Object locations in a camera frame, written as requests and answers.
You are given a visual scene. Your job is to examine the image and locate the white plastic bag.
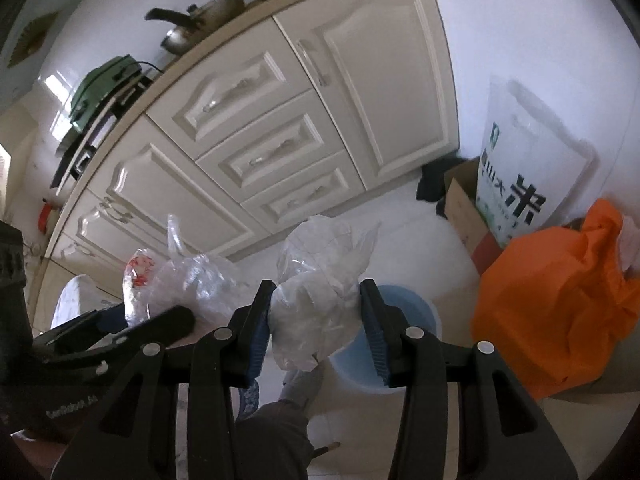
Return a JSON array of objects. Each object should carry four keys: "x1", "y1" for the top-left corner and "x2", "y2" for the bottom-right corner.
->
[{"x1": 268, "y1": 216, "x2": 381, "y2": 372}]

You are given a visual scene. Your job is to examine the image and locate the white rice sack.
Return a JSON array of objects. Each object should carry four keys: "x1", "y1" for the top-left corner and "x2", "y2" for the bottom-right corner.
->
[{"x1": 475, "y1": 77, "x2": 597, "y2": 248}]

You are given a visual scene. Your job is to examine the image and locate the round table with patterned cloth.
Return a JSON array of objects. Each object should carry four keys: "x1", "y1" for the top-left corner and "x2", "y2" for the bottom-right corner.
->
[{"x1": 50, "y1": 274, "x2": 122, "y2": 328}]

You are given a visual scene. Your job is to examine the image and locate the cardboard box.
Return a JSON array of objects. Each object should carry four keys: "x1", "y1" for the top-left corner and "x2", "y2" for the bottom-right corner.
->
[{"x1": 444, "y1": 157, "x2": 502, "y2": 275}]

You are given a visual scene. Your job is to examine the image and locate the blue trash bin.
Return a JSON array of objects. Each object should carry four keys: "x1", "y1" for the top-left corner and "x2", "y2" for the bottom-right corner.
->
[{"x1": 330, "y1": 280, "x2": 442, "y2": 394}]

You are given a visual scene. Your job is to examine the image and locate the orange bag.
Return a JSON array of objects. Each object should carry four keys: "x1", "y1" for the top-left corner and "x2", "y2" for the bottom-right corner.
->
[{"x1": 471, "y1": 198, "x2": 639, "y2": 400}]

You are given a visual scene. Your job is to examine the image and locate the gas stove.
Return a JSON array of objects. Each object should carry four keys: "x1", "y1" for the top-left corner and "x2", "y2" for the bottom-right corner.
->
[{"x1": 50, "y1": 72, "x2": 152, "y2": 196}]

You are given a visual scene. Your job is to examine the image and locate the green electric cooker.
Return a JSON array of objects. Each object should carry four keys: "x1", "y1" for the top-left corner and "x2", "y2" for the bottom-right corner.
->
[{"x1": 68, "y1": 54, "x2": 142, "y2": 133}]

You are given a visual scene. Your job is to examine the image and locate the plastic bag with red print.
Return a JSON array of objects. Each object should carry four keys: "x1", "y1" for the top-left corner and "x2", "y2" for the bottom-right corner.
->
[{"x1": 122, "y1": 214, "x2": 252, "y2": 332}]

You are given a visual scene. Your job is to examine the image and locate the person's leg and shoe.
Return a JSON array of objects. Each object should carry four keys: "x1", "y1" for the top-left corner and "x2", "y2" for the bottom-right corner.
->
[{"x1": 235, "y1": 362, "x2": 326, "y2": 480}]

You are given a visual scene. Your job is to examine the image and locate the lower cream cabinets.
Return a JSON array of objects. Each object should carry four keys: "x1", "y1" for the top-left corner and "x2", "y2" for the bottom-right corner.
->
[{"x1": 27, "y1": 0, "x2": 459, "y2": 330}]

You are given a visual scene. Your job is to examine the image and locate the black cloth on floor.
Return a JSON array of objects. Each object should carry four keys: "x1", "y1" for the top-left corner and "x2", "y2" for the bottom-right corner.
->
[{"x1": 416, "y1": 156, "x2": 466, "y2": 218}]

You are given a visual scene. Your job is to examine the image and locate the steel wok pan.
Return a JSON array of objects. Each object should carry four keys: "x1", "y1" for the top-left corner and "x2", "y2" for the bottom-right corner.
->
[{"x1": 144, "y1": 0, "x2": 245, "y2": 56}]

